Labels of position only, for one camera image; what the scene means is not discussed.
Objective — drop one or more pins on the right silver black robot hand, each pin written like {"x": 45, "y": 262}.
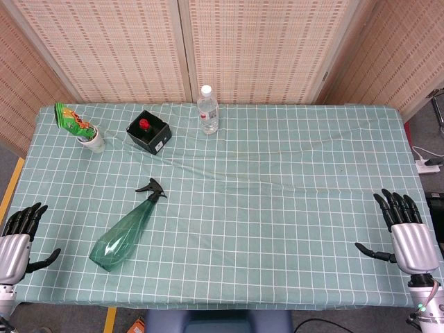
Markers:
{"x": 414, "y": 246}

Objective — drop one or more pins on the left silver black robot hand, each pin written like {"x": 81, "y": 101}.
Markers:
{"x": 14, "y": 249}

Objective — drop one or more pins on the green spray bottle black trigger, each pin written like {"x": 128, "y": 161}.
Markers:
{"x": 121, "y": 232}

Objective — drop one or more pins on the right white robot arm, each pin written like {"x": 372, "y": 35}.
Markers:
{"x": 426, "y": 312}

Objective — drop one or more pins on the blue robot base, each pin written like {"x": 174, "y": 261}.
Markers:
{"x": 218, "y": 322}

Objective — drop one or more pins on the clear plastic water bottle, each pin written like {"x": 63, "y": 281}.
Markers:
{"x": 208, "y": 118}

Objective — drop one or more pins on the black device on floor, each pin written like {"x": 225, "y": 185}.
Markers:
{"x": 435, "y": 204}

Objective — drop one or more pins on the white power strip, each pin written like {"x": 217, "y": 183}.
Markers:
{"x": 425, "y": 168}

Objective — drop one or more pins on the black power adapter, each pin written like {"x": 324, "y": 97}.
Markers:
{"x": 433, "y": 161}

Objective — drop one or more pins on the green snack bag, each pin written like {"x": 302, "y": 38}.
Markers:
{"x": 71, "y": 119}

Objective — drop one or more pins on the orange cardboard box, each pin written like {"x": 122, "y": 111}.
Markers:
{"x": 137, "y": 326}

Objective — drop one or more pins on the green checked tablecloth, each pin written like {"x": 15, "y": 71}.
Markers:
{"x": 260, "y": 208}

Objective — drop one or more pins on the bamboo folding screen panel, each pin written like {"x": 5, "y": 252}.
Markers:
{"x": 27, "y": 86}
{"x": 263, "y": 52}
{"x": 399, "y": 59}
{"x": 114, "y": 52}

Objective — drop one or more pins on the black box red button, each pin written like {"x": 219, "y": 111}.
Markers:
{"x": 157, "y": 142}

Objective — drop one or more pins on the metal screen hinge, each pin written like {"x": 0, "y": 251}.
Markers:
{"x": 325, "y": 76}

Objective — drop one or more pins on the metal chair frame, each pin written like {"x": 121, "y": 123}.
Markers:
{"x": 437, "y": 107}

